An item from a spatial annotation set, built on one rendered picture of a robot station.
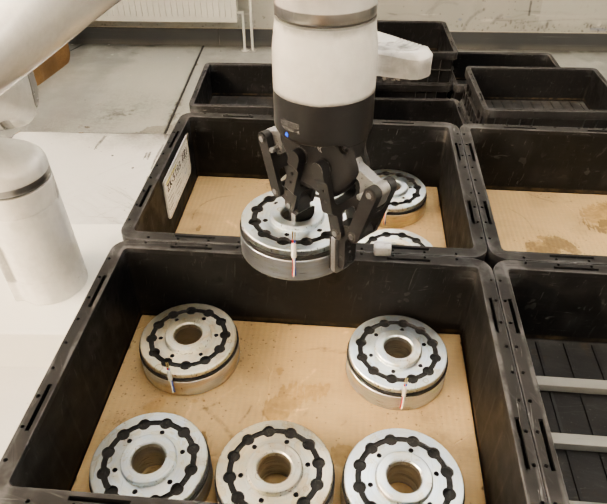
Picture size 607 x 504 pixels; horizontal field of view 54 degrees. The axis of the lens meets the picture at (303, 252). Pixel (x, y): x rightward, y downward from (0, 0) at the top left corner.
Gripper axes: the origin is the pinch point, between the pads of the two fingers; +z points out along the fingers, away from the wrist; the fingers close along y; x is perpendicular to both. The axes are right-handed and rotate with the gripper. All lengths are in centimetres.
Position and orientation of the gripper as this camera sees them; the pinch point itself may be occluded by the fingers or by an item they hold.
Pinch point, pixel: (321, 239)
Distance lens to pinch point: 52.5
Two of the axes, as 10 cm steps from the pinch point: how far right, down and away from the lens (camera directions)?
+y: 6.8, 4.5, -5.8
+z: 0.1, 7.9, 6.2
